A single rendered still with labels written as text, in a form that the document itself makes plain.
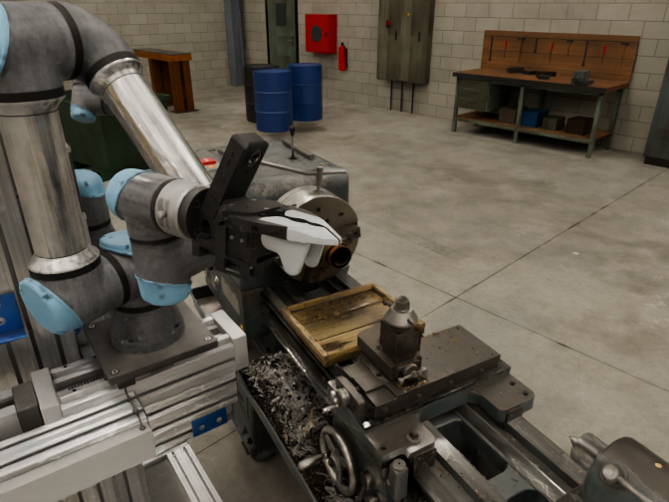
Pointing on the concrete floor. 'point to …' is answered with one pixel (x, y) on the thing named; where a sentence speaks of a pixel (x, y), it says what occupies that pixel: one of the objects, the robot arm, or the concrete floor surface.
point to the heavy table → (170, 77)
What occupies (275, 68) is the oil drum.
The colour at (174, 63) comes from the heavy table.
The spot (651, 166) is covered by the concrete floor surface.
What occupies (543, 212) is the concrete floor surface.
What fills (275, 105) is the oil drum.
